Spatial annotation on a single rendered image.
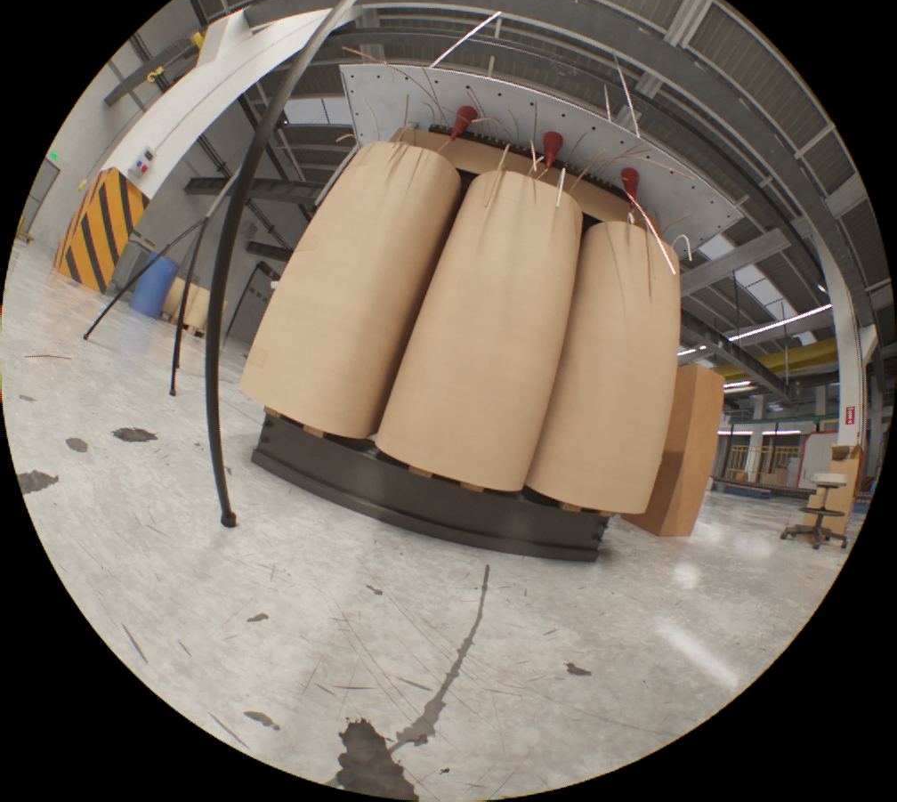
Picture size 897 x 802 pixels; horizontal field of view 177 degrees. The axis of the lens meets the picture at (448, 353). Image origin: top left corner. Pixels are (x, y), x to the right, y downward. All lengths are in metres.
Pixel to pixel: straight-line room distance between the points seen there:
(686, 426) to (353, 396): 1.53
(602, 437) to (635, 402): 0.13
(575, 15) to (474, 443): 4.45
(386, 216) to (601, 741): 1.09
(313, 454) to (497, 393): 0.53
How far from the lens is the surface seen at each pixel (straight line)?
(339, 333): 0.70
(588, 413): 0.77
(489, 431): 0.65
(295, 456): 0.88
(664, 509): 1.68
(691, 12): 9.06
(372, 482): 0.82
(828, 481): 2.54
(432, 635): 0.51
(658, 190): 1.33
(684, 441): 1.66
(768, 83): 11.40
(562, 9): 4.44
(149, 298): 5.00
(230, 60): 6.12
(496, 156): 1.13
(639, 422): 0.84
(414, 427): 0.65
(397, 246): 0.78
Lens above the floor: 0.35
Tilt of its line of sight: 11 degrees up
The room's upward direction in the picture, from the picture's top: 18 degrees clockwise
